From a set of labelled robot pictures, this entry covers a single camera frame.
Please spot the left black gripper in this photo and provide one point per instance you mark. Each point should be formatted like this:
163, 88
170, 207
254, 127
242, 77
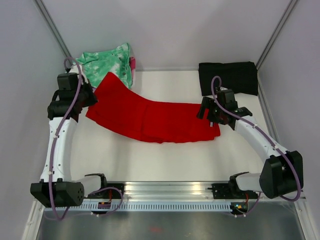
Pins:
93, 99

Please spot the left frame post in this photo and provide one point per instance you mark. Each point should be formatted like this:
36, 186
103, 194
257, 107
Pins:
52, 27

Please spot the green tie-dye garment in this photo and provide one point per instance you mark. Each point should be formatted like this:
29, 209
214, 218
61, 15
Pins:
98, 64

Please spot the right frame post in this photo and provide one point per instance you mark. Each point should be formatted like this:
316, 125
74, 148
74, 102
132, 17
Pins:
277, 31

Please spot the pink garment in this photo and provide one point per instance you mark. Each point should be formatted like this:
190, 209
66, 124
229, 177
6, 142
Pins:
132, 63

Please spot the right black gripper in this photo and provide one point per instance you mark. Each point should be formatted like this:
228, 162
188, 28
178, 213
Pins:
208, 103

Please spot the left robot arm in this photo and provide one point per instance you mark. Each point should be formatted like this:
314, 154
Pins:
56, 188

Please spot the slotted cable duct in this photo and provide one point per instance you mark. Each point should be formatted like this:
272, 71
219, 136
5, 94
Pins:
154, 206

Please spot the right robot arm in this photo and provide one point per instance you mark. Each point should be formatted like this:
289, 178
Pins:
282, 172

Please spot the white laundry basket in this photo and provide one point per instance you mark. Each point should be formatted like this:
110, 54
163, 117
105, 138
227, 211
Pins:
133, 77

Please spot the red trousers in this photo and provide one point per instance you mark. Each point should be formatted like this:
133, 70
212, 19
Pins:
126, 113

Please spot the frame post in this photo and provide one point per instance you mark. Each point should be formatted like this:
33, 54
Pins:
52, 27
277, 31

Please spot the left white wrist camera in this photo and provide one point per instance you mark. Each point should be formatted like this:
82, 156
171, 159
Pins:
74, 70

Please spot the folded black trousers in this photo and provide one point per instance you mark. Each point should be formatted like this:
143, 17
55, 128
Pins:
241, 77

